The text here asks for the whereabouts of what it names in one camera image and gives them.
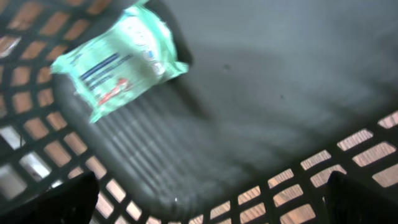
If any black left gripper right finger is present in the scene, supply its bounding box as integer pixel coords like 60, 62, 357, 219
325, 171, 397, 224

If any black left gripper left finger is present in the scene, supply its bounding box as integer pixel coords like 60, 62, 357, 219
1, 172, 100, 224

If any dark grey mesh basket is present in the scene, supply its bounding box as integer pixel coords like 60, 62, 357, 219
1, 0, 397, 223

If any mint green wipes pack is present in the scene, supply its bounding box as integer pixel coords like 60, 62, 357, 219
50, 1, 189, 123

